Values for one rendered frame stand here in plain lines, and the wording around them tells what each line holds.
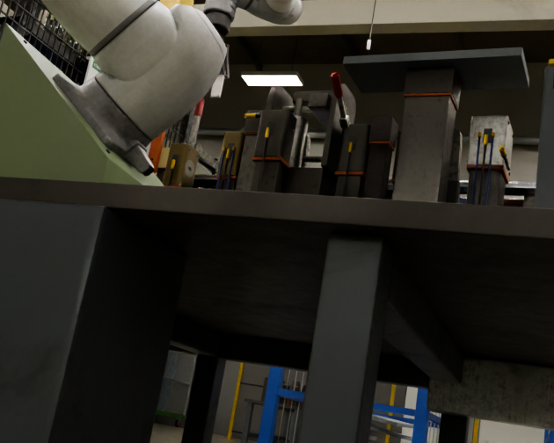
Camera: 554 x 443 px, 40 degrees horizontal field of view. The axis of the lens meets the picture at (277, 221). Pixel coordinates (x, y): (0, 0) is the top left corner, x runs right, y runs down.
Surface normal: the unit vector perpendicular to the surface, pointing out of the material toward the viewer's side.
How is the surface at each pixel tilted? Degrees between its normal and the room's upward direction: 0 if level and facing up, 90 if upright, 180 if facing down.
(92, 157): 90
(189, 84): 127
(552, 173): 90
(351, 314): 90
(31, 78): 90
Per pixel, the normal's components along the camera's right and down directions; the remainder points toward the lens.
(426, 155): -0.40, -0.30
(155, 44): 0.22, 0.12
